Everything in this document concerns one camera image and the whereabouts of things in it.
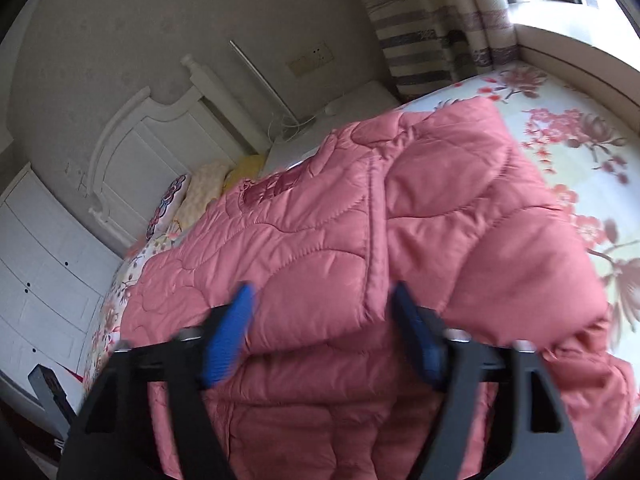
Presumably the pink quilted blanket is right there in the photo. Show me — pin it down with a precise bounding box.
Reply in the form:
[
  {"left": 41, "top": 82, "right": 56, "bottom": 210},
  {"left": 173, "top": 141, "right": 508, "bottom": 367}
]
[{"left": 120, "top": 96, "right": 638, "bottom": 480}]

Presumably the wall socket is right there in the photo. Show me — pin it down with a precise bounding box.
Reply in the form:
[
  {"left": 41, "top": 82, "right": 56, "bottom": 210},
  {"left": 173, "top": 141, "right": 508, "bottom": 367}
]
[{"left": 286, "top": 42, "right": 335, "bottom": 75}]

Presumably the white wooden headboard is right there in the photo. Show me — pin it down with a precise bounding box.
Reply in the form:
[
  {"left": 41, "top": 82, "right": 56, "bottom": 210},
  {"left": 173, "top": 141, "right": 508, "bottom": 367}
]
[{"left": 87, "top": 54, "right": 273, "bottom": 251}]

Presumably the white window sill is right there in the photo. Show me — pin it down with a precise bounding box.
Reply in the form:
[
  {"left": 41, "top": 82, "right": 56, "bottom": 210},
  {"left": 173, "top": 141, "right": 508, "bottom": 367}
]
[{"left": 512, "top": 22, "right": 640, "bottom": 136}]

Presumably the striped curtain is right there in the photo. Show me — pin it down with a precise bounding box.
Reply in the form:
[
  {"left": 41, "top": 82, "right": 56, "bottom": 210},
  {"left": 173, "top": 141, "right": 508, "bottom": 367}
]
[{"left": 335, "top": 0, "right": 521, "bottom": 101}]

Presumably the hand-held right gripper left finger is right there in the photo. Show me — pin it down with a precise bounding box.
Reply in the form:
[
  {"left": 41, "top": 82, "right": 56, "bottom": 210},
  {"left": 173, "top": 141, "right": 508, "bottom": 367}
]
[{"left": 56, "top": 281, "right": 258, "bottom": 480}]

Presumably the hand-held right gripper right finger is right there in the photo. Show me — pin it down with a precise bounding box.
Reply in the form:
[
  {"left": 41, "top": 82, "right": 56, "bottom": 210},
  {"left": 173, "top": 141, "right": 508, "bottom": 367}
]
[{"left": 392, "top": 280, "right": 587, "bottom": 480}]

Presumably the thin white lamp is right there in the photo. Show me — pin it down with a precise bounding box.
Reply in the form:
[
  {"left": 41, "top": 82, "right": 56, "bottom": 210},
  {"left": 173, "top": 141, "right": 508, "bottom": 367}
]
[{"left": 229, "top": 40, "right": 316, "bottom": 131}]

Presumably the bed with floral sheet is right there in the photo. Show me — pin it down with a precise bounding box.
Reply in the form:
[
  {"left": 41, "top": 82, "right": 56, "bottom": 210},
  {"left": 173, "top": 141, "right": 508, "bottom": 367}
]
[{"left": 82, "top": 62, "right": 640, "bottom": 480}]

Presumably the white cable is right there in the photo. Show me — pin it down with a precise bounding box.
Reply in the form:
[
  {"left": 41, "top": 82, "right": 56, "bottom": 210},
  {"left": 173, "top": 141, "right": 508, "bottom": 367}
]
[{"left": 267, "top": 112, "right": 316, "bottom": 137}]

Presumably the embroidered pillow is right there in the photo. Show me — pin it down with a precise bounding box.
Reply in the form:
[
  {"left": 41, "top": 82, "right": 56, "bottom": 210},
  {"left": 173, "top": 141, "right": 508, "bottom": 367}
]
[{"left": 146, "top": 174, "right": 192, "bottom": 237}]

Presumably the white nightstand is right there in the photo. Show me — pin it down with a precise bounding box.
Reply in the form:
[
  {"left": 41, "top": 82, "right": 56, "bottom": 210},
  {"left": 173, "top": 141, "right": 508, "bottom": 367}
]
[{"left": 262, "top": 80, "right": 401, "bottom": 178}]

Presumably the yellow pillow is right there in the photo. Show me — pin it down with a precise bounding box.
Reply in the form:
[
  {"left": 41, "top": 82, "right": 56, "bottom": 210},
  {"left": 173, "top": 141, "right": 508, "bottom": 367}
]
[{"left": 222, "top": 154, "right": 268, "bottom": 193}]

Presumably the white wardrobe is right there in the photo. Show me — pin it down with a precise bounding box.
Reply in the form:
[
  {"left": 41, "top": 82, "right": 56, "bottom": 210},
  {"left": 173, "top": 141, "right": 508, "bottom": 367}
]
[{"left": 0, "top": 162, "right": 123, "bottom": 406}]

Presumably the cream textured pillow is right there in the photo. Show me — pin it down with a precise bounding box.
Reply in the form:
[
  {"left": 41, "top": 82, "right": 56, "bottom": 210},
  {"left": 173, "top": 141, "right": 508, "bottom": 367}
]
[{"left": 174, "top": 160, "right": 233, "bottom": 231}]

